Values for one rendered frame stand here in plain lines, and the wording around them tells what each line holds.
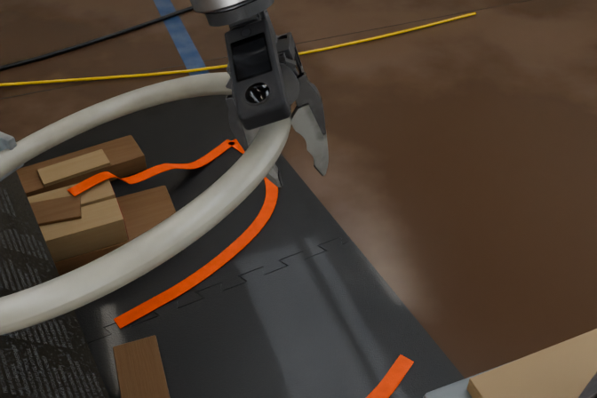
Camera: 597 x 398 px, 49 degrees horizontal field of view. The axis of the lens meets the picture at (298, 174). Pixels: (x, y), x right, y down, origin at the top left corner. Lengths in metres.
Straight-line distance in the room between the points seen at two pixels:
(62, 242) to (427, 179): 1.37
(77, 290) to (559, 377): 0.66
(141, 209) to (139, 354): 0.63
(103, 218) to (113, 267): 1.65
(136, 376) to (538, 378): 1.17
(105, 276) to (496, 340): 1.69
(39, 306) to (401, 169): 2.19
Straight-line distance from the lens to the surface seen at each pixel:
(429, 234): 2.39
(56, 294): 0.56
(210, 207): 0.57
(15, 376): 1.20
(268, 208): 2.41
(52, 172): 2.60
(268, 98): 0.60
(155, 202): 2.37
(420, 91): 3.13
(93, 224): 2.18
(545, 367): 0.99
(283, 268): 2.21
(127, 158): 2.61
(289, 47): 0.69
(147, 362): 1.88
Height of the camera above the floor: 1.65
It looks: 40 degrees down
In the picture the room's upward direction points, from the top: straight up
